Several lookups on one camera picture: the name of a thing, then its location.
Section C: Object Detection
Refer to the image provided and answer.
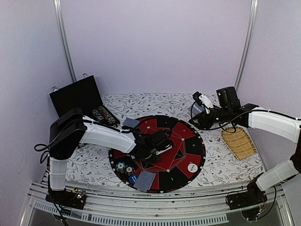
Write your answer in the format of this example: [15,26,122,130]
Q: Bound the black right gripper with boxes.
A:
[190,106,231,130]

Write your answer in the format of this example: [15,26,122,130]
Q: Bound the blue playing card deck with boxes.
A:
[188,104,204,115]

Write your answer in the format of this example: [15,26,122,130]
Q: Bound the poker chip stack red top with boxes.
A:
[125,166,135,175]

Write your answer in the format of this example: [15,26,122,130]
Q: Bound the blue backed dealt cards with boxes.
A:
[134,171,156,192]

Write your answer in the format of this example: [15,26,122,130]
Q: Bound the poker chip stack teal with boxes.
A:
[115,162,127,173]

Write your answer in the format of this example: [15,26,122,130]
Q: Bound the blue small blind button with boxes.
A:
[129,175,138,185]

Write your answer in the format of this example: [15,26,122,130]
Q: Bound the blue backed playing card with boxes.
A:
[122,118,140,129]

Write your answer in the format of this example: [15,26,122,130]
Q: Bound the white dealer button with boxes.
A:
[187,162,198,173]

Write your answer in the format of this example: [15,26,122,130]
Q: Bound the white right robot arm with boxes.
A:
[190,87,301,205]

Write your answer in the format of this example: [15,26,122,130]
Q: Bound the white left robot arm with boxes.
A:
[49,108,173,204]

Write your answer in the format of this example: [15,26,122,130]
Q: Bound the round red black poker mat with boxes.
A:
[109,115,206,194]

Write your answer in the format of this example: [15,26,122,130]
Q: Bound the woven bamboo tray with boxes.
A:
[221,127,257,160]

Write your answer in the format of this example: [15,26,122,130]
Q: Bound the poker chip row right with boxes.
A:
[92,106,119,126]

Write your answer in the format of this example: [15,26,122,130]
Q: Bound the floral table cloth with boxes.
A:
[66,93,265,187]

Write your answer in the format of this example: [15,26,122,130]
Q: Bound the black poker chip case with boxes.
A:
[49,75,118,130]

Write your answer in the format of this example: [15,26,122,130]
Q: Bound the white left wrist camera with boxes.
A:
[154,130,173,155]

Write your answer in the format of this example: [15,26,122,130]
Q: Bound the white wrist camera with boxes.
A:
[154,130,173,155]
[192,91,214,114]

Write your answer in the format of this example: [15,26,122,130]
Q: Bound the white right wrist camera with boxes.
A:
[192,91,214,114]

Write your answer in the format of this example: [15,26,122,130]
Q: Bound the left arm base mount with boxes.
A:
[46,188,87,210]

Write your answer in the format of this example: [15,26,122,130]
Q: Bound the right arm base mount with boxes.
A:
[225,191,268,221]

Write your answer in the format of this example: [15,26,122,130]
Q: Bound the right aluminium frame post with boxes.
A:
[234,0,259,92]

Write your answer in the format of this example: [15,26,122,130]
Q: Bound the aluminium frame post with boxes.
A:
[53,0,77,83]
[234,0,259,92]

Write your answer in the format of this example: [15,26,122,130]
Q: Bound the left aluminium frame post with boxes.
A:
[53,0,77,83]

